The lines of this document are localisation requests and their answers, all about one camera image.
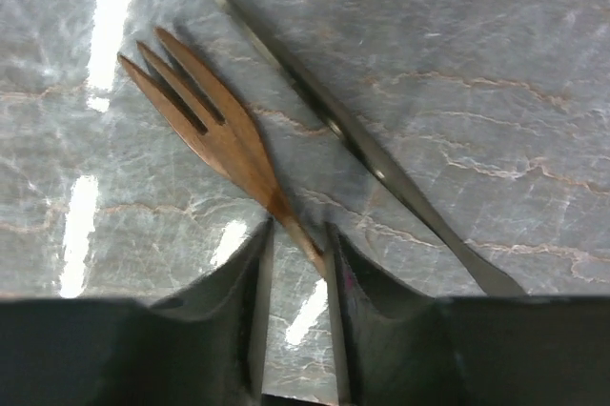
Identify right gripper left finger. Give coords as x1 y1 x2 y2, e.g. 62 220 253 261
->
142 219 275 405

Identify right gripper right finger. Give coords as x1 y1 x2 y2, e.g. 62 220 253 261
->
324 223 458 405

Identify wooden fork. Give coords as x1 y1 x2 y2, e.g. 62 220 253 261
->
117 27 327 278

